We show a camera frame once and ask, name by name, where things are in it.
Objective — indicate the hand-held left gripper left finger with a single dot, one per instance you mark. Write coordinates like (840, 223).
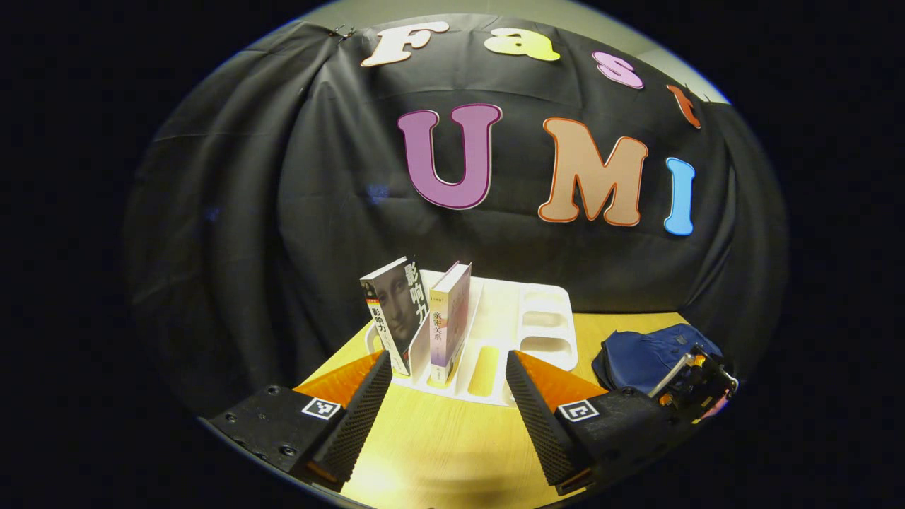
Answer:
(357, 424)

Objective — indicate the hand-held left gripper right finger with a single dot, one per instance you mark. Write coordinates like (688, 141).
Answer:
(541, 424)

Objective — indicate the blue schoolbag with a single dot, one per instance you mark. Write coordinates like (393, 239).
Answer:
(636, 357)

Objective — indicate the white bookshelf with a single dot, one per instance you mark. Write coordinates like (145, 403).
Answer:
(530, 332)

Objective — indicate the dark portrait cover book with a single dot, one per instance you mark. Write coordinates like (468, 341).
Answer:
(396, 318)

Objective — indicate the pink cover book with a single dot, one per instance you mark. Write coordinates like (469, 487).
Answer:
(449, 318)

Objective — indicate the black backdrop cloth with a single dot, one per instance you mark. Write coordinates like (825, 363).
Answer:
(283, 212)

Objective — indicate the black metal clip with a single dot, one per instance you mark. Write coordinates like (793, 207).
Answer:
(341, 31)

